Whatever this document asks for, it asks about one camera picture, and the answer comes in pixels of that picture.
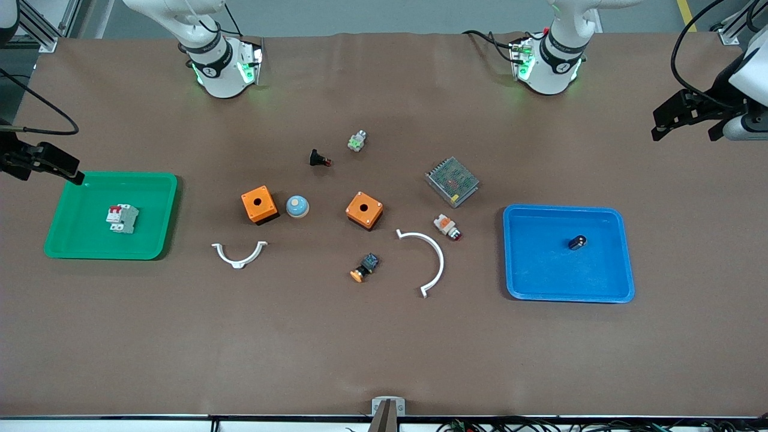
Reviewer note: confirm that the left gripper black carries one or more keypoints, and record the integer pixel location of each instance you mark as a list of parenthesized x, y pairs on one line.
[(718, 98)]

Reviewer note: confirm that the white red circuit breaker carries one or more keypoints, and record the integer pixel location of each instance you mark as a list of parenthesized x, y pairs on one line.
[(123, 219)]

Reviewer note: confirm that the black cylindrical capacitor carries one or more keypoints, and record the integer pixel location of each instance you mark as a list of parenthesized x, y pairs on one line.
[(577, 242)]

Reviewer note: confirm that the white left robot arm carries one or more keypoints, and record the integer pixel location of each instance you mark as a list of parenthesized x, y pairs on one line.
[(555, 75)]

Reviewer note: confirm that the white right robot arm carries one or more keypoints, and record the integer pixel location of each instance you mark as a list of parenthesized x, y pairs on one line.
[(222, 75)]

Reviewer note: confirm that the green plastic tray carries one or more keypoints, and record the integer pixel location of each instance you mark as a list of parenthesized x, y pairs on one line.
[(84, 198)]

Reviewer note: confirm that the blue plastic tray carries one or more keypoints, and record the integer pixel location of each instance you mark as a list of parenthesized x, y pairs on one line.
[(540, 264)]

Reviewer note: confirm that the light blue dome button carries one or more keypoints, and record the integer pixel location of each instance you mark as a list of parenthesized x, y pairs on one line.
[(297, 206)]

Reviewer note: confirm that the metal mesh power supply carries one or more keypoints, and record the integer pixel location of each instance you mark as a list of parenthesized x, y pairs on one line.
[(452, 182)]

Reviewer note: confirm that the white orange red indicator light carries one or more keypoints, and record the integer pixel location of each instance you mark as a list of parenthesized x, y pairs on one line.
[(446, 225)]

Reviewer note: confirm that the black push-button with yellow cap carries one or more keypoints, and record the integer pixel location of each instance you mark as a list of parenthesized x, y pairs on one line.
[(366, 266)]

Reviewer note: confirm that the aluminium frame profile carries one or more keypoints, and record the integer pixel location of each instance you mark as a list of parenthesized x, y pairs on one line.
[(735, 27), (42, 27)]

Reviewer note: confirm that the orange push-button enclosure box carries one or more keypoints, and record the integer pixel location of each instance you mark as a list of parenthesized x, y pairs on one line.
[(259, 204), (363, 210)]

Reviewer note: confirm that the small white curved bracket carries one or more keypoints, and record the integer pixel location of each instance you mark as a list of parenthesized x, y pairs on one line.
[(239, 263)]

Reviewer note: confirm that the black switch with red tip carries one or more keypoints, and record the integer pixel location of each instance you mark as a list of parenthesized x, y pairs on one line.
[(317, 158)]

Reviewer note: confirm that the large white curved bracket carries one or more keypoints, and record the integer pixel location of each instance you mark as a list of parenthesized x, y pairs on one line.
[(438, 252)]

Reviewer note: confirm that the white green push-button switch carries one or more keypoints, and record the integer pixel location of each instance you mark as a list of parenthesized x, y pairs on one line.
[(357, 141)]

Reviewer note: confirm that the grey metal camera mount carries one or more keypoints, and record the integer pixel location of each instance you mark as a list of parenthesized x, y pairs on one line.
[(388, 408)]

